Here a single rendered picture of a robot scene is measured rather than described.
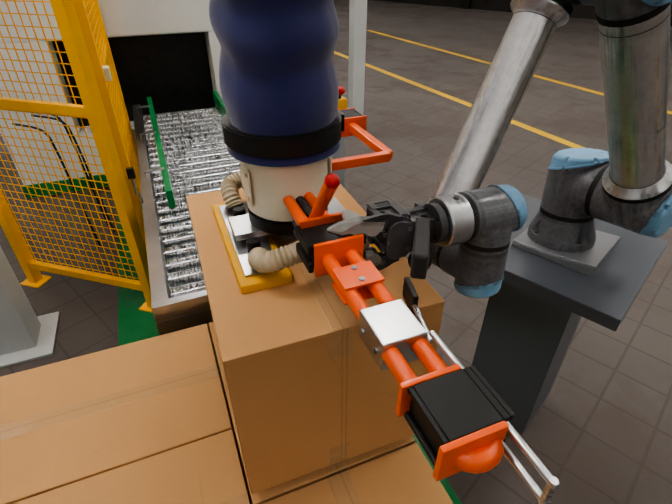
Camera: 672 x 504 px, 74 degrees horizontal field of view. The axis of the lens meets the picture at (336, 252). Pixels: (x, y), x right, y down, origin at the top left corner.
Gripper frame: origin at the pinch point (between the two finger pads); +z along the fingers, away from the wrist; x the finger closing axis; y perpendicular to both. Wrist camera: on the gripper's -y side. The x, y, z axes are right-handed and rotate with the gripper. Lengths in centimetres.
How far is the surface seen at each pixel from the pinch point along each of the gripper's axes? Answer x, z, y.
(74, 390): -58, 57, 43
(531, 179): -109, -243, 187
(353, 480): -57, -2, -7
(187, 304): -52, 25, 61
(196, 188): -58, 11, 155
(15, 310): -88, 95, 129
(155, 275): -52, 33, 80
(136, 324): -112, 52, 129
